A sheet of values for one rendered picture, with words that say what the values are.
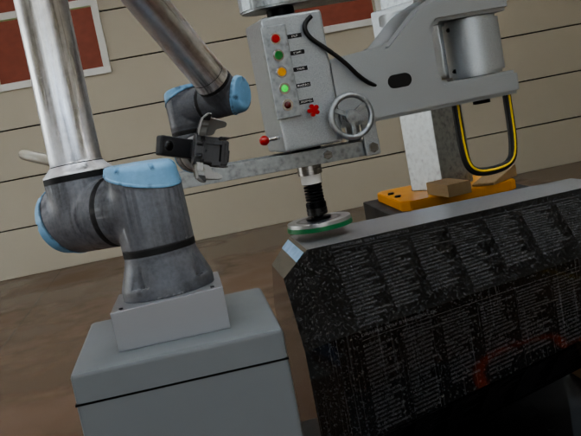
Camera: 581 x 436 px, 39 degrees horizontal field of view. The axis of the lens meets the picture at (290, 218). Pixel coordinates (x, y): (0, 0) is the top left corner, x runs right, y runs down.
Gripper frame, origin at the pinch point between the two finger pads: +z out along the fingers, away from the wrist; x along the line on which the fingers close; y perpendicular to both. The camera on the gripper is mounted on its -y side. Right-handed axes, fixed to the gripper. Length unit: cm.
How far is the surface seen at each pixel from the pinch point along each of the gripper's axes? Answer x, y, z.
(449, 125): -30, 121, -137
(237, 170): 1, 22, -74
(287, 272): 31, 39, -69
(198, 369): 43, -2, 29
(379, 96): -27, 65, -70
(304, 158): -5, 43, -75
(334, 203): -2, 242, -668
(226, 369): 43, 4, 30
